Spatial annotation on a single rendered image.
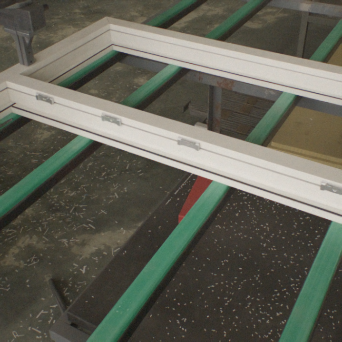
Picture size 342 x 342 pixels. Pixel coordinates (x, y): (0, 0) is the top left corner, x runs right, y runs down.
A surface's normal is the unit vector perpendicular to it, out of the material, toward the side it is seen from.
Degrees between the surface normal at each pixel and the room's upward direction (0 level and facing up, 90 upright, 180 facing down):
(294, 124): 0
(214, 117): 90
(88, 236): 0
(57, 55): 90
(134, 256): 0
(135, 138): 90
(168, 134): 90
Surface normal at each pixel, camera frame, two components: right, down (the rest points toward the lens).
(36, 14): 0.87, 0.29
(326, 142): 0.00, -0.81
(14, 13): -0.50, 0.52
